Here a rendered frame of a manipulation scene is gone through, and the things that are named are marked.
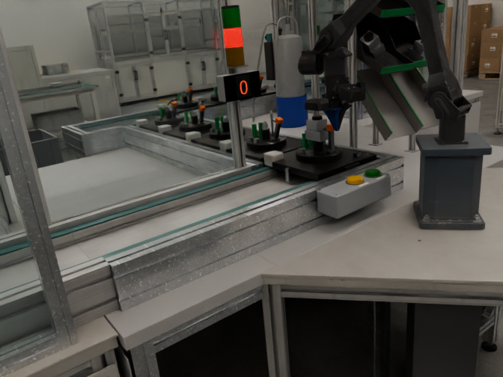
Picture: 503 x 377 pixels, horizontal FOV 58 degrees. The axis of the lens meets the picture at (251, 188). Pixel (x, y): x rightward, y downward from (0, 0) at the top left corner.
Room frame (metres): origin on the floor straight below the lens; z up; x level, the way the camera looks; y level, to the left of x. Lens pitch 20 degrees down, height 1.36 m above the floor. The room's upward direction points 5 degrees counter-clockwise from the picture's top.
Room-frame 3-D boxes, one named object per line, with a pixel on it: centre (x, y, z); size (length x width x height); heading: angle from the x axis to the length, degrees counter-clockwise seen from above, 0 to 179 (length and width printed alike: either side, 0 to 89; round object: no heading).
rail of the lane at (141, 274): (1.04, -0.07, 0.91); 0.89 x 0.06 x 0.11; 125
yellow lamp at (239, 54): (1.31, 0.01, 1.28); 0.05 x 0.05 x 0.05
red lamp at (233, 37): (1.31, 0.01, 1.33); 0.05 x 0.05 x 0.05
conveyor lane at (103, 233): (1.17, 0.05, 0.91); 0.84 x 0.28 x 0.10; 125
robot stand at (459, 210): (1.05, -0.49, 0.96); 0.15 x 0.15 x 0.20; 76
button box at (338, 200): (1.10, -0.27, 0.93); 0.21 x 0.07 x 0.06; 125
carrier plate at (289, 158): (1.32, -0.21, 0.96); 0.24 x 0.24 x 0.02; 35
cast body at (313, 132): (1.33, -0.21, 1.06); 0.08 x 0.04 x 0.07; 35
